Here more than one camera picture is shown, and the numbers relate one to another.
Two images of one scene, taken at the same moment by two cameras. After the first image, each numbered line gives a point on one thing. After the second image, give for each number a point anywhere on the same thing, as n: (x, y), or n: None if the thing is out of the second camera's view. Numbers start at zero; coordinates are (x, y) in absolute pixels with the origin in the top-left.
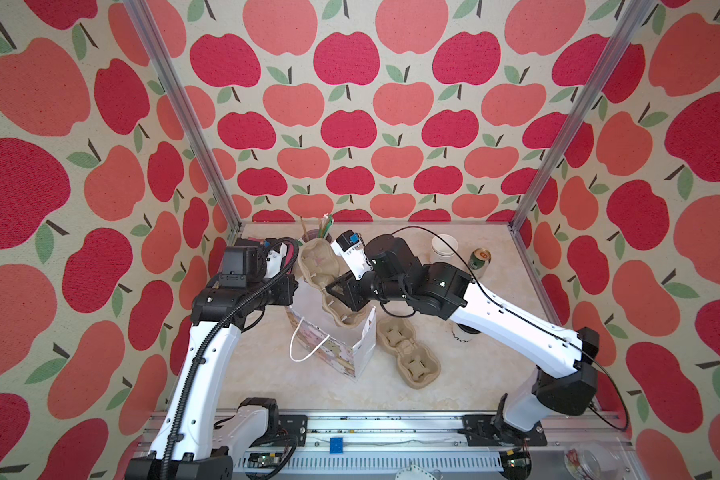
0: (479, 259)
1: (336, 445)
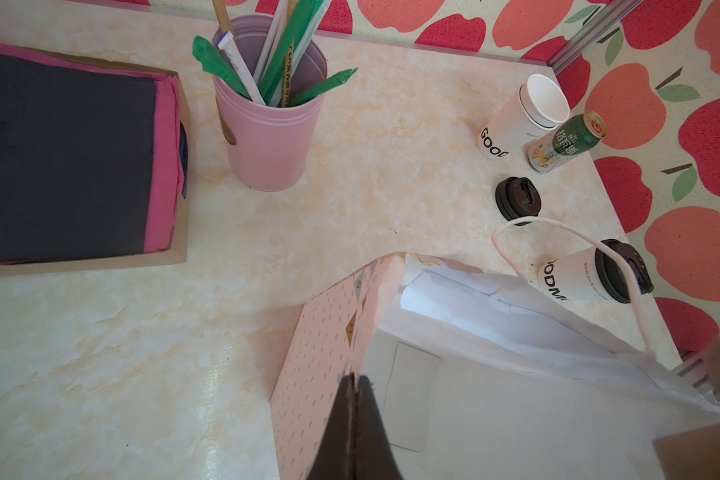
0: (577, 135)
1: None
